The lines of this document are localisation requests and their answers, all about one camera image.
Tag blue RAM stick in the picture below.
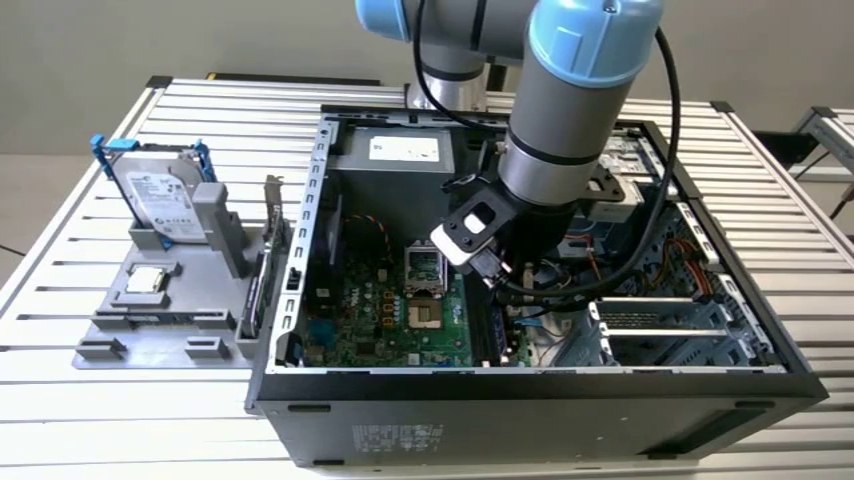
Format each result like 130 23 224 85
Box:
491 304 519 361

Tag metal socket cover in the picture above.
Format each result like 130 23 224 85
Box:
403 238 447 297

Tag metal drive cage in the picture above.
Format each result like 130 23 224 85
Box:
572 122 676 254

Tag grey power supply unit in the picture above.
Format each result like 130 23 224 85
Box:
329 127 457 239

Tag CPU socket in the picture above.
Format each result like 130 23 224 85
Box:
405 298 447 331

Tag grey metal disk bay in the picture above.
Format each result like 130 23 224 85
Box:
589 295 766 366

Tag green motherboard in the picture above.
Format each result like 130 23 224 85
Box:
296 249 539 370

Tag black open PC case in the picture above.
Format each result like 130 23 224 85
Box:
243 103 831 469

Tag graphics card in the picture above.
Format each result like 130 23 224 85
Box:
237 174 295 341

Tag metal slat side table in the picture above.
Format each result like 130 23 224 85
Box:
790 105 854 181

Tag grey parts rack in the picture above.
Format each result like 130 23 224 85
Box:
69 182 295 372

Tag hard disk in blue carrier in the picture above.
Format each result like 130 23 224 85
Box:
88 133 220 247

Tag silver CPU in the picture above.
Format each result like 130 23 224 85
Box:
125 267 166 295

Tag orange black twisted wire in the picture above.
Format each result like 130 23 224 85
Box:
341 213 396 265

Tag orange yellow power wires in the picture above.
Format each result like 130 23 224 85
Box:
649 237 714 305

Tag black camera cable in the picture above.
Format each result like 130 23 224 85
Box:
492 24 683 306
409 0 515 132

